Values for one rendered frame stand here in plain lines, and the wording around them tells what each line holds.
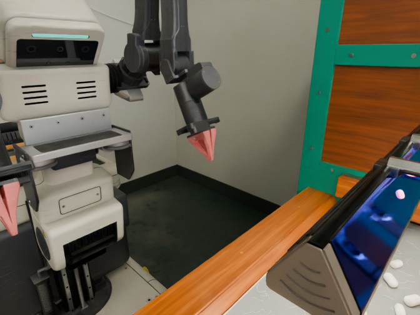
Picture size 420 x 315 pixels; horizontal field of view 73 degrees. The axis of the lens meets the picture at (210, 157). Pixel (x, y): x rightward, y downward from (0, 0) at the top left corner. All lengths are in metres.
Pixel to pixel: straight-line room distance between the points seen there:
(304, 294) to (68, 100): 0.72
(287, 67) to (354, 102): 1.06
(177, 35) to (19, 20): 0.32
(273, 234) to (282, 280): 0.57
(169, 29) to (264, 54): 1.45
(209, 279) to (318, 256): 0.48
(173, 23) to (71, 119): 0.35
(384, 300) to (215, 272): 0.37
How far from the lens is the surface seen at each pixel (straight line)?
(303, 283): 0.27
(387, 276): 0.83
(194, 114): 0.70
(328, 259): 0.25
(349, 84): 1.03
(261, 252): 0.78
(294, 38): 2.02
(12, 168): 0.51
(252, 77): 2.19
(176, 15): 0.73
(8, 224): 0.52
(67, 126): 0.82
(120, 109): 2.53
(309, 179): 1.14
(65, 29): 0.76
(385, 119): 1.02
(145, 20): 0.81
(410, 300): 0.79
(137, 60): 0.80
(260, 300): 0.70
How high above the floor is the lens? 1.25
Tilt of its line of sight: 21 degrees down
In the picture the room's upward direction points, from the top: straight up
